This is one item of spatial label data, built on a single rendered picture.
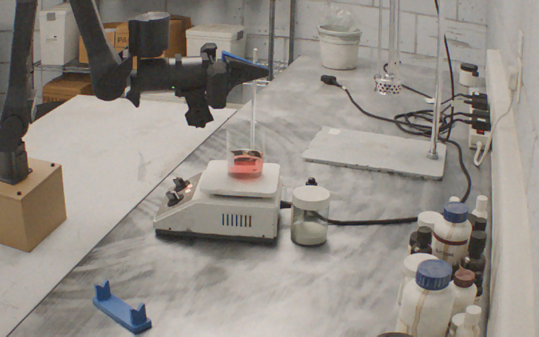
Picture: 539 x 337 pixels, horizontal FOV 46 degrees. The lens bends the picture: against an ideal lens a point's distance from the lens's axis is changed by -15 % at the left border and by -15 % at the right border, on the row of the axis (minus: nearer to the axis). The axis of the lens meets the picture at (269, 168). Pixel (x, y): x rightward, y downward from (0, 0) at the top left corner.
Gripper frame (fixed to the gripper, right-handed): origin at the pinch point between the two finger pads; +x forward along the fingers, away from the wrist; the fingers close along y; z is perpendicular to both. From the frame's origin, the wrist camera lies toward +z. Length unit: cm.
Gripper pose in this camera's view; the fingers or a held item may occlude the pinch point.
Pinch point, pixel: (245, 72)
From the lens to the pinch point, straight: 112.7
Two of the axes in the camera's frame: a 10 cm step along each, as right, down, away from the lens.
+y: 1.6, 3.8, -9.1
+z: -0.4, 9.2, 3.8
